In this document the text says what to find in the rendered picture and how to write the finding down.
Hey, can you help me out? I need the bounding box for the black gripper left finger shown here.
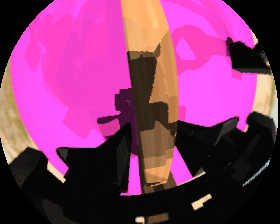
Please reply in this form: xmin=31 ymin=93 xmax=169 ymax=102
xmin=55 ymin=123 xmax=132 ymax=194

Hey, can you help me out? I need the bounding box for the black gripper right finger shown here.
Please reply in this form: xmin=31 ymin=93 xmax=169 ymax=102
xmin=175 ymin=116 xmax=240 ymax=177

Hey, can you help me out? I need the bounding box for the orange wooden bar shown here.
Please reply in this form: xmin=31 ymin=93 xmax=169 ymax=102
xmin=120 ymin=0 xmax=179 ymax=188

